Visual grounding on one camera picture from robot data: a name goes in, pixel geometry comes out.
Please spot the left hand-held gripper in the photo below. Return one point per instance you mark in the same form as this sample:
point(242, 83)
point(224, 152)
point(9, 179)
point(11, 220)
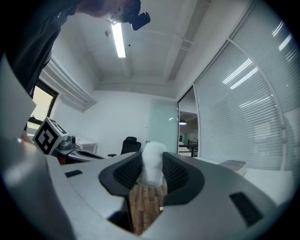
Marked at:
point(47, 138)

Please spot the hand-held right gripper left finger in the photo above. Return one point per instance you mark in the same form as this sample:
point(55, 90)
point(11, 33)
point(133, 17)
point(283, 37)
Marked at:
point(89, 187)

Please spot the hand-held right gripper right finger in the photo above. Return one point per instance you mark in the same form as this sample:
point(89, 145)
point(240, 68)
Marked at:
point(211, 199)

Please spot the person's left forearm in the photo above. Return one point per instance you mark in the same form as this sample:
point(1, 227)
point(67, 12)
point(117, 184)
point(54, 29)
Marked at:
point(27, 138)

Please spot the white cabinet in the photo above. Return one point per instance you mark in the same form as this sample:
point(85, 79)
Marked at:
point(87, 145)

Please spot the black office chair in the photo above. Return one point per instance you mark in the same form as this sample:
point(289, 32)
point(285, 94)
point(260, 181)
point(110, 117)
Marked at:
point(130, 145)

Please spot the black metal railing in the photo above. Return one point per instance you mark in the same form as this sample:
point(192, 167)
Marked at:
point(188, 147)

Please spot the dark framed window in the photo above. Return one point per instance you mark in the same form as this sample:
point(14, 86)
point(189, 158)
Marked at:
point(43, 105)

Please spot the wide white window blind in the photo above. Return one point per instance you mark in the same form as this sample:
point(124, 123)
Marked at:
point(236, 122)

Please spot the round pendant lamp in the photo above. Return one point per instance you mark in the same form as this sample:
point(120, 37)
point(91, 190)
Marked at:
point(183, 122)

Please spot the frosted glass door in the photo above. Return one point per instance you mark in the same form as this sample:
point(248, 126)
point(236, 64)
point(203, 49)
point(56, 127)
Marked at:
point(164, 126)

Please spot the long ceiling strip light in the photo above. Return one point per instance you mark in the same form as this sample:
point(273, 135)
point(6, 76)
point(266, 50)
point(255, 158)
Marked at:
point(118, 39)

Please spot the person's black shirt torso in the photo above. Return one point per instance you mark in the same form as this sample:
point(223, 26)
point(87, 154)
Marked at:
point(30, 42)

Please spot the person's head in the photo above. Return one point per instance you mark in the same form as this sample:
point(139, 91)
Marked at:
point(105, 8)

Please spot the black head-worn camera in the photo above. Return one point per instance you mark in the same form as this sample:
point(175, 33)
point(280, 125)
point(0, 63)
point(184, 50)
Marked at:
point(140, 21)

